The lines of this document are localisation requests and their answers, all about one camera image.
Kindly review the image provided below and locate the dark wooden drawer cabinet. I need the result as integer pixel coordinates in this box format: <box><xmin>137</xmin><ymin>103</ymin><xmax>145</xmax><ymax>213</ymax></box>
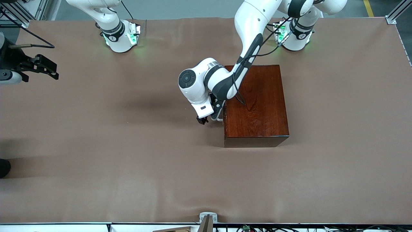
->
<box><xmin>223</xmin><ymin>65</ymin><xmax>289</xmax><ymax>148</ymax></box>

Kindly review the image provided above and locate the table cover sheet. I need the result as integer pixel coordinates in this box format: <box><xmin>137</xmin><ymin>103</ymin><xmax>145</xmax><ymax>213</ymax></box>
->
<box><xmin>0</xmin><ymin>17</ymin><xmax>412</xmax><ymax>225</ymax></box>

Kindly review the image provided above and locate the black rounded object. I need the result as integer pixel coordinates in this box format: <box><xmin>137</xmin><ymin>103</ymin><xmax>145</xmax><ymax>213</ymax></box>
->
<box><xmin>0</xmin><ymin>159</ymin><xmax>11</xmax><ymax>179</ymax></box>

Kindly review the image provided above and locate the light wooden board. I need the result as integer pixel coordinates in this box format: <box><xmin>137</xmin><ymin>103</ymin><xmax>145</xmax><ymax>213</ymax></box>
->
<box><xmin>153</xmin><ymin>227</ymin><xmax>193</xmax><ymax>232</ymax></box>

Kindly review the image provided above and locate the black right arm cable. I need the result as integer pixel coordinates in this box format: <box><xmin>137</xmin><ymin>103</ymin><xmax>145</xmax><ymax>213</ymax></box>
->
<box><xmin>0</xmin><ymin>8</ymin><xmax>55</xmax><ymax>49</ymax></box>

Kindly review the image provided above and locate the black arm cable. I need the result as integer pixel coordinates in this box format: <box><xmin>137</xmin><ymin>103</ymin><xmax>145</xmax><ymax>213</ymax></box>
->
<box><xmin>0</xmin><ymin>8</ymin><xmax>55</xmax><ymax>49</ymax></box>
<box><xmin>233</xmin><ymin>18</ymin><xmax>298</xmax><ymax>105</ymax></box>

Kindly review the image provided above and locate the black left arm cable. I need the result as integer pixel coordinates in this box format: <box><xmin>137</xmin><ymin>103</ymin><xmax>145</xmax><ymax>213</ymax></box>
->
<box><xmin>233</xmin><ymin>18</ymin><xmax>298</xmax><ymax>105</ymax></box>

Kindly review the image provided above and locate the aluminium frame structure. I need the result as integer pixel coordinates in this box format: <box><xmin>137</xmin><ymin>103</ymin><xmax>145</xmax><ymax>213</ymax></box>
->
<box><xmin>0</xmin><ymin>0</ymin><xmax>61</xmax><ymax>28</ymax></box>

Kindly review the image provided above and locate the black cable bundle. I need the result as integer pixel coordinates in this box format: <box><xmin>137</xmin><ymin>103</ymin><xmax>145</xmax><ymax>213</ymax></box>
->
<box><xmin>216</xmin><ymin>225</ymin><xmax>412</xmax><ymax>232</ymax></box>

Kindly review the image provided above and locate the aluminium profile post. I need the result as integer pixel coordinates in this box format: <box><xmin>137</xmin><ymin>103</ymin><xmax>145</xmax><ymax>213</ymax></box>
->
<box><xmin>386</xmin><ymin>0</ymin><xmax>412</xmax><ymax>24</ymax></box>

